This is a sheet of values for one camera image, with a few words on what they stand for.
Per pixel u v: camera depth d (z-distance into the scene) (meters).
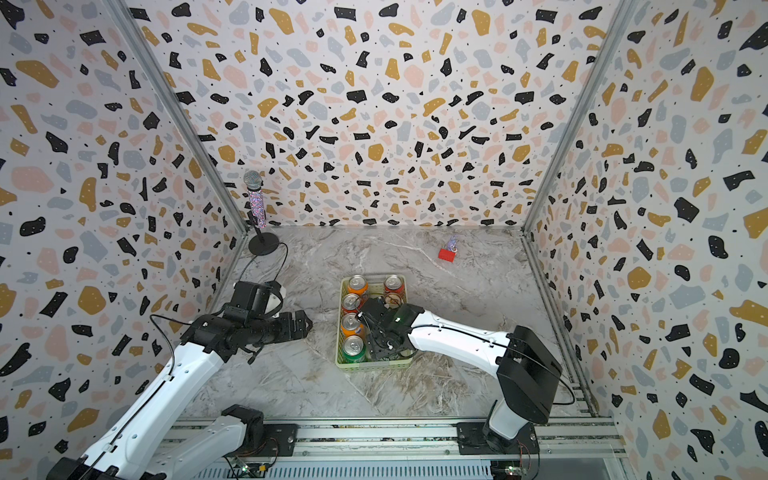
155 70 0.78
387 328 0.59
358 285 0.92
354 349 0.78
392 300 0.88
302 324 0.69
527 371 0.43
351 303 0.88
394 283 0.92
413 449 0.73
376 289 1.00
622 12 0.71
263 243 1.16
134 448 0.39
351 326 0.82
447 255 1.13
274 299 0.62
